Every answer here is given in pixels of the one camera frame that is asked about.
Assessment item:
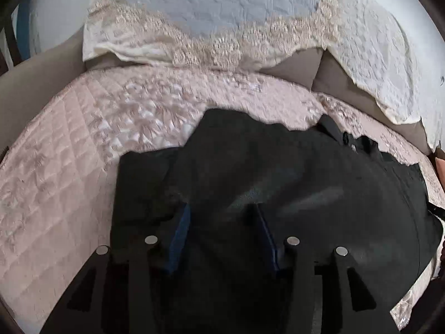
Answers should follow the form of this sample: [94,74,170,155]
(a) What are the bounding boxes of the white embossed sofa cover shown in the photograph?
[322,0,445,154]

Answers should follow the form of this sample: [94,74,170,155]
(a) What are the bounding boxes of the grey sofa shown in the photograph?
[0,31,435,154]

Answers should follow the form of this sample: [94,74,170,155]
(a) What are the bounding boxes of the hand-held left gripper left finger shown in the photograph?
[40,203,192,334]

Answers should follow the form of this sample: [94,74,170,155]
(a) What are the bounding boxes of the black jacket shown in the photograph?
[109,108,444,334]

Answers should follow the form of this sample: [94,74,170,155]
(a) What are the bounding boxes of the pink quilted seat cover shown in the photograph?
[0,66,445,331]

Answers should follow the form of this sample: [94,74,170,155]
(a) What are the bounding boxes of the blue strip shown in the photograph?
[16,0,35,61]

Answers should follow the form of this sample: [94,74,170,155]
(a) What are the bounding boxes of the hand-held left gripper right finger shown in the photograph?
[248,203,407,334]

